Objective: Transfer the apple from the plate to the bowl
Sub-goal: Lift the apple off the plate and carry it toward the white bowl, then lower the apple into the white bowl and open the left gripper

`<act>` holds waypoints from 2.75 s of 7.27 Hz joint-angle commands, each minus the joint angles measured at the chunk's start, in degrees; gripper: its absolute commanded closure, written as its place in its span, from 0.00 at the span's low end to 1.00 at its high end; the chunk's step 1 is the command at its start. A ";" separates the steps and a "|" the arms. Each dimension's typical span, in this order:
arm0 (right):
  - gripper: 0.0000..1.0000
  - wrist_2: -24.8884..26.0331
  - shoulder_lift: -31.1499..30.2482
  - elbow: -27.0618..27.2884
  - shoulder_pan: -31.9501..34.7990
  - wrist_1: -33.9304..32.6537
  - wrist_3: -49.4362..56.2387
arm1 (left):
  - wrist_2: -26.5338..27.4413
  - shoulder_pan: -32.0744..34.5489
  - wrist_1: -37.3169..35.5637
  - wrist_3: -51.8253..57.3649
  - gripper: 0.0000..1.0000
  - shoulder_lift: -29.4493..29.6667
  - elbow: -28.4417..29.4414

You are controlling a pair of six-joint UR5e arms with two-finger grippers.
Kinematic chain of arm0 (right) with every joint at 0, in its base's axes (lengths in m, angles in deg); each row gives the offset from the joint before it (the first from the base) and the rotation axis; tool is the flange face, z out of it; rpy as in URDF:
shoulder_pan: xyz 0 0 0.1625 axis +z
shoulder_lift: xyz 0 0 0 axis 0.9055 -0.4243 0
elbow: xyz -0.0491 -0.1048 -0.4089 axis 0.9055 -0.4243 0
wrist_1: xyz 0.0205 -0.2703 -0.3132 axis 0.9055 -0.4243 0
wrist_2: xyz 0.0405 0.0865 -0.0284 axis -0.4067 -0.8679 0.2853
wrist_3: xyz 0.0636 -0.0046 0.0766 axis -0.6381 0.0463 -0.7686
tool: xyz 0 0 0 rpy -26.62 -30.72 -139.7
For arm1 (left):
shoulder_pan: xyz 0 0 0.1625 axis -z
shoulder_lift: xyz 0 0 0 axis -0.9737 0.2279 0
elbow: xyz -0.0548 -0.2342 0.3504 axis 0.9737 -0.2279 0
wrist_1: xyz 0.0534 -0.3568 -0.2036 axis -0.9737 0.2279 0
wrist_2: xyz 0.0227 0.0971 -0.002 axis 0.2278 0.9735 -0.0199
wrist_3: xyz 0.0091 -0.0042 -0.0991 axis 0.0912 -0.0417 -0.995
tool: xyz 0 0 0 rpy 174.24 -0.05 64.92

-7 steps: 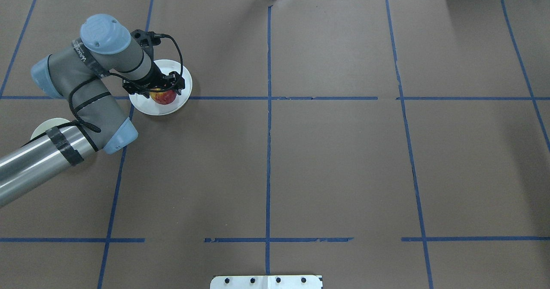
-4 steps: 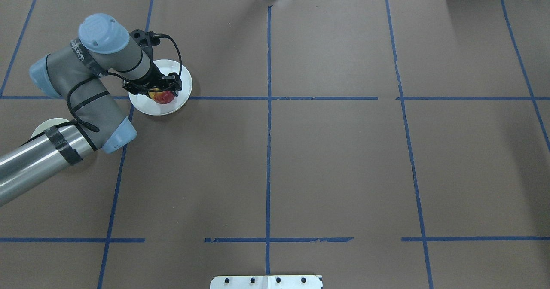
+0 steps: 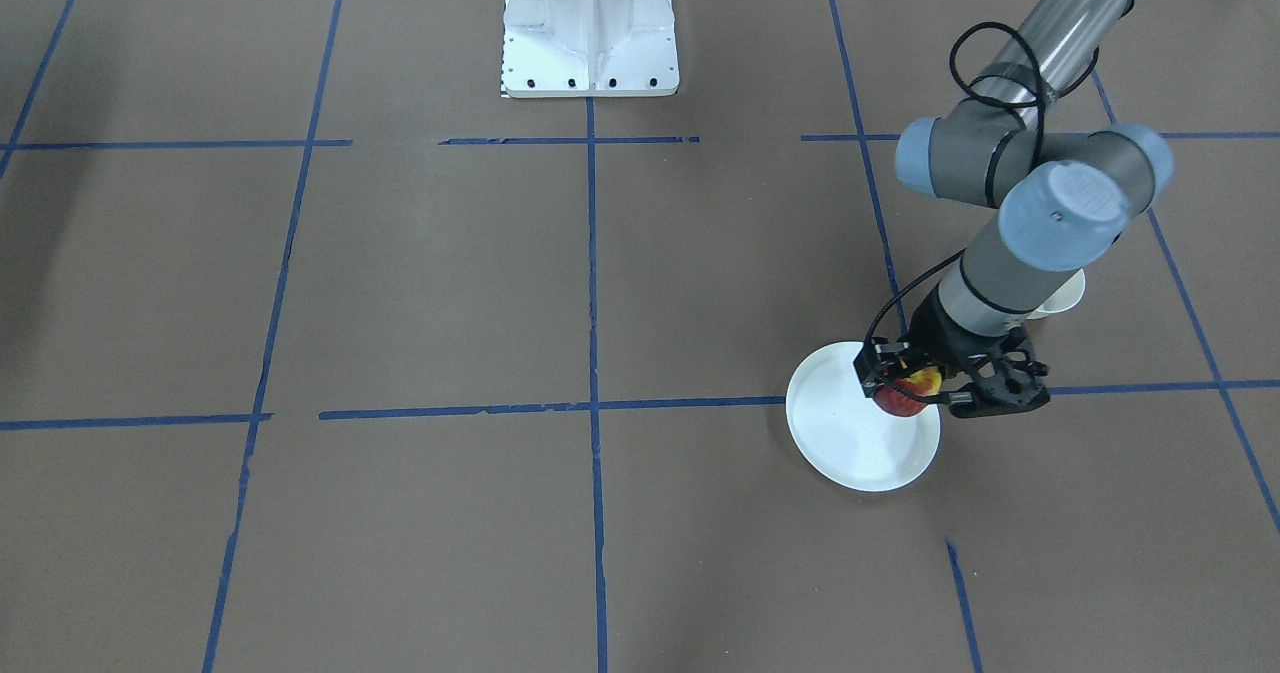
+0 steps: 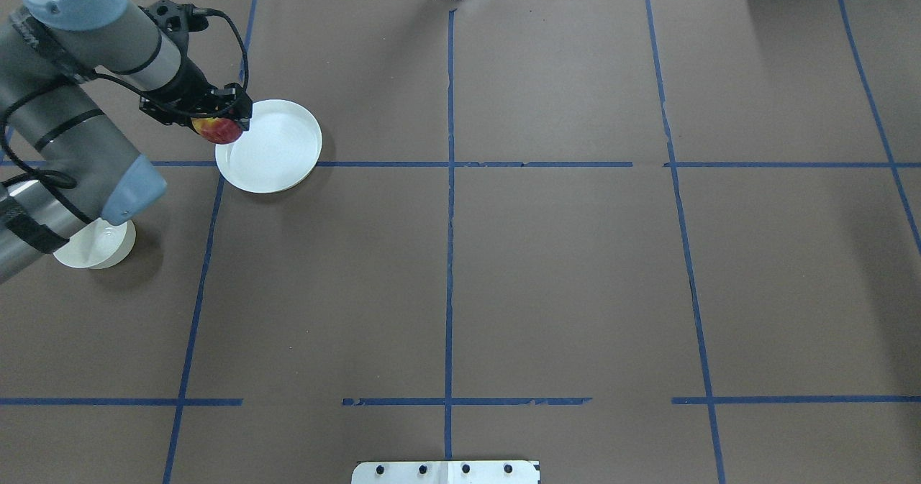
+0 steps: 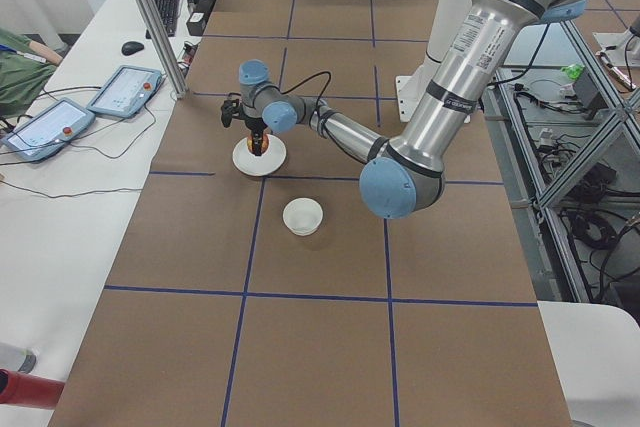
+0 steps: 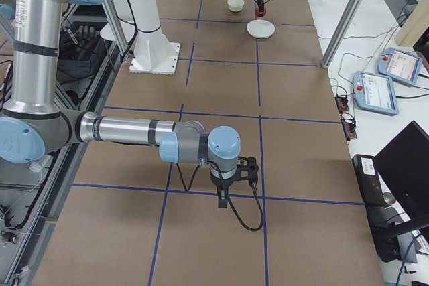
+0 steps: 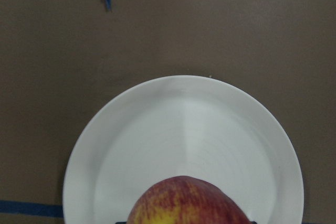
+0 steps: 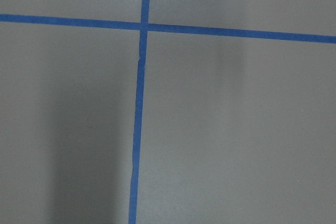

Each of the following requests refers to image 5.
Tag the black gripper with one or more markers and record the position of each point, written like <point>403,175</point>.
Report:
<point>254,126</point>

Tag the red yellow apple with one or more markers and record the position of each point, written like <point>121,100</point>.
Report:
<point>266,144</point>

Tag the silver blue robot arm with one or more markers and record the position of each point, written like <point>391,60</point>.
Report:
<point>405,173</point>

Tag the white round plate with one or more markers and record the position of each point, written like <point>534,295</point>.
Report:
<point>270,161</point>

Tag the white bowl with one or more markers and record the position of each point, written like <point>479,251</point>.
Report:
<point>302,216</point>

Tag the black small box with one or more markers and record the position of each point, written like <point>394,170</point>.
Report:
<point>196,24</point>

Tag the far blue teach pendant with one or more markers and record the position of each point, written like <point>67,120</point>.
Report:
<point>126,92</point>

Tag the blue teach pendant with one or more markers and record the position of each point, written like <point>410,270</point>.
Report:
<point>47,133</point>
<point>126,92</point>

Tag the black computer mouse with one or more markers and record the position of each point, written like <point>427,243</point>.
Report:
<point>131,47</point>

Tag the black keyboard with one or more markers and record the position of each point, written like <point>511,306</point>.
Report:
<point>169,13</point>

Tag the near blue teach pendant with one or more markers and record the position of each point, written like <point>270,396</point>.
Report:
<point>47,133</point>

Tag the person in green shirt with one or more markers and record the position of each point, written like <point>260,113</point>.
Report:
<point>26,67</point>

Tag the red cylinder object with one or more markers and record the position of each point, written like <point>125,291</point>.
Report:
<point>26,390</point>

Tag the aluminium frame post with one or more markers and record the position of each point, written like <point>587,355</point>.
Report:
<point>162,46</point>

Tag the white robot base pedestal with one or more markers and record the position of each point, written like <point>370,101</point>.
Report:
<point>447,21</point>

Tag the aluminium frame rack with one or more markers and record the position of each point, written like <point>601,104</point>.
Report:
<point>563,114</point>

